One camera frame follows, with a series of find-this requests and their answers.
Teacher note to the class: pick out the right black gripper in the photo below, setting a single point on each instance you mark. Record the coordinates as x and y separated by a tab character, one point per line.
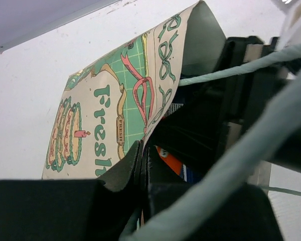
211	116

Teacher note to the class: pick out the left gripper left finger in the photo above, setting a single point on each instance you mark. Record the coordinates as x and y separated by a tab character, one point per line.
104	208

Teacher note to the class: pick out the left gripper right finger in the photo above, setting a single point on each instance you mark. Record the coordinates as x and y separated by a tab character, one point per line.
221	207

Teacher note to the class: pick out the orange snack packet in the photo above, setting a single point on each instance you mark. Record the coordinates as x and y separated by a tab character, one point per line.
170	160

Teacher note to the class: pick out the green printed paper bag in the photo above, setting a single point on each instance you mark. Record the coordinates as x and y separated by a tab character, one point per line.
122	97

